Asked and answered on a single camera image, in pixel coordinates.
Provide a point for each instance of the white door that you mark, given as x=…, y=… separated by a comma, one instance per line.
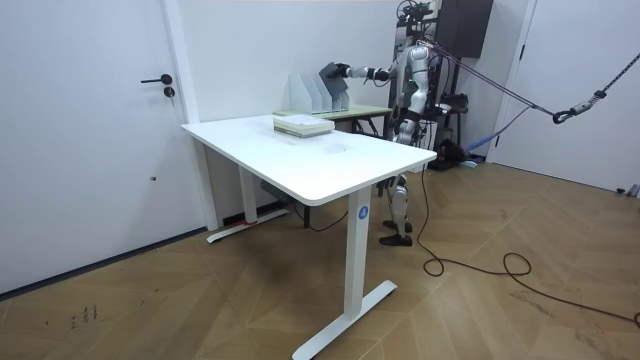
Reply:
x=575, y=100
x=75, y=150

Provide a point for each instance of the cream book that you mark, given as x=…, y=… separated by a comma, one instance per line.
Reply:
x=305, y=134

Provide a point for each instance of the dark grey book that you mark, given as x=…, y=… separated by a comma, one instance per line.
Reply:
x=334, y=82

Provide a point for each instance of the pale green table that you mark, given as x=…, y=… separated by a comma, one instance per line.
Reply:
x=360, y=111

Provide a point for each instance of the blue round sticker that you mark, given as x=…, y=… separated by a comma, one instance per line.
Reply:
x=363, y=212

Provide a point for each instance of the black screen stand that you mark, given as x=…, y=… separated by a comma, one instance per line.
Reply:
x=462, y=25

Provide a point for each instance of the robot body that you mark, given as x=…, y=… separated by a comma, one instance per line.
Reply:
x=423, y=90

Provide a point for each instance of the white desk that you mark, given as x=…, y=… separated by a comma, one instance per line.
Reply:
x=310, y=160

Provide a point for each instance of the robot legs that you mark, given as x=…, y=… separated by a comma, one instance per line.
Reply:
x=398, y=200

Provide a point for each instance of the white perforated file rack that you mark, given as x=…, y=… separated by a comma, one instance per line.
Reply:
x=305, y=95

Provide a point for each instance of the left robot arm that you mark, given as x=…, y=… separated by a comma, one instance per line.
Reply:
x=360, y=72

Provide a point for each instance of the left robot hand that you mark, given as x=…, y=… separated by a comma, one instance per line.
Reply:
x=342, y=70

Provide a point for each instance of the door key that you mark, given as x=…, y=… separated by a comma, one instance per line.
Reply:
x=170, y=94

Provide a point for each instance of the white book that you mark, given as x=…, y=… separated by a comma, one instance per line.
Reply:
x=302, y=121

